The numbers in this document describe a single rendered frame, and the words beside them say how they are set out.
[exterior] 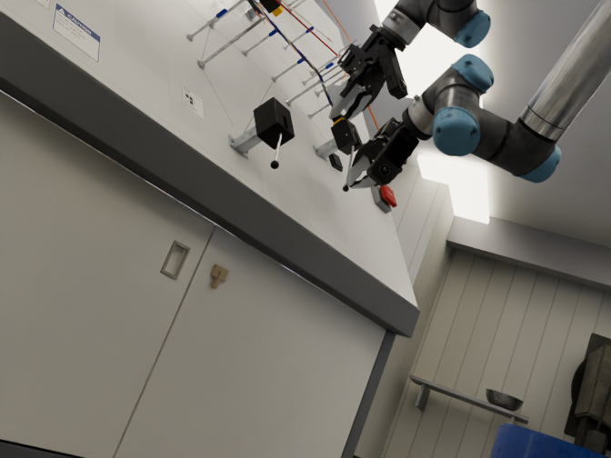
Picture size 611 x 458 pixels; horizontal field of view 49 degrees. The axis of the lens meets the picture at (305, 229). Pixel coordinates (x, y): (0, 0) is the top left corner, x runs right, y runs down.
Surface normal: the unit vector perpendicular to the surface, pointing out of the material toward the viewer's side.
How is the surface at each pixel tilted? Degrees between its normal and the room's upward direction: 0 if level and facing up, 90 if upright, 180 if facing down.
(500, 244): 90
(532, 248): 90
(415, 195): 90
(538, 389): 90
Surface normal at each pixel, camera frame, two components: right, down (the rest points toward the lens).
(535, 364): -0.27, -0.34
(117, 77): 0.80, -0.45
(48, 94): 0.73, 0.11
